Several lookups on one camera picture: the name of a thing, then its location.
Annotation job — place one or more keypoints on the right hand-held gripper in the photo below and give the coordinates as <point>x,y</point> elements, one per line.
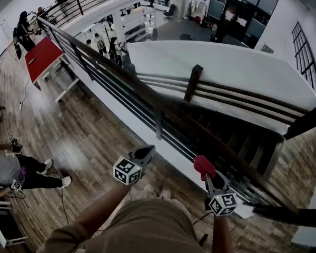
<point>223,204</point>

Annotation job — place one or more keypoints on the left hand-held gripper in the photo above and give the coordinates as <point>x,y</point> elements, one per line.
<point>126,171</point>

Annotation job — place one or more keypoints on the red cloth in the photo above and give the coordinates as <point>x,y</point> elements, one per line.
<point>203,166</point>

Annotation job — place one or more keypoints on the dark wooden railing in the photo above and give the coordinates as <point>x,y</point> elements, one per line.
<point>179,120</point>

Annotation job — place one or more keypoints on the person's left forearm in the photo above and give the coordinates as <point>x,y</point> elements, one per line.
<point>102,207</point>

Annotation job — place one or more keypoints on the person's right forearm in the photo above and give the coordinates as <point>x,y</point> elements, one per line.
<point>222,236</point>

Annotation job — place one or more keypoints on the purple cloth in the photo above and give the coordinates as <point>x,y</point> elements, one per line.
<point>22,171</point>

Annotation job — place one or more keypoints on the person's left shoe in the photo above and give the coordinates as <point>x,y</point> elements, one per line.
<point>148,187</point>

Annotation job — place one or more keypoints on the person's beige trousers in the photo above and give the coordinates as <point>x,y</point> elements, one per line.
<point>142,195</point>

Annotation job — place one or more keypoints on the dark wooden staircase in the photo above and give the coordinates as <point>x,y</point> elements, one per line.
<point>242,144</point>

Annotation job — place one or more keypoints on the black hip-mounted device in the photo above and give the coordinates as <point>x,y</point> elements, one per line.
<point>203,240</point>

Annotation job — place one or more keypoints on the person's olive shirt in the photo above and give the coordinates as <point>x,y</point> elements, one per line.
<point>147,228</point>

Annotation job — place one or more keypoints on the dark wooden stair banister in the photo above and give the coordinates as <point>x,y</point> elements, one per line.
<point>193,83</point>

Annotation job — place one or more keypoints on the white shelving rack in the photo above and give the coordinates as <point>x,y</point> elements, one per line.
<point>139,22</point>

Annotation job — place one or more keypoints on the red table with white legs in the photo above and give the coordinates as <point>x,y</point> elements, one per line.
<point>42,57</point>

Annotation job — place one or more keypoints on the white cabinet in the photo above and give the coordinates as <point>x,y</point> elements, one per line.
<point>178,5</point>

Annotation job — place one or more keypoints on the white coats on rack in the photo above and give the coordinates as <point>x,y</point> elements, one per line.
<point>197,8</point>

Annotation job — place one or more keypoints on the curved black metal balcony fence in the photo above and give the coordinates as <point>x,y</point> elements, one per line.
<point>80,8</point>

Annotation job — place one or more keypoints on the black framed glass partition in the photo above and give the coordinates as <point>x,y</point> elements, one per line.
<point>242,9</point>

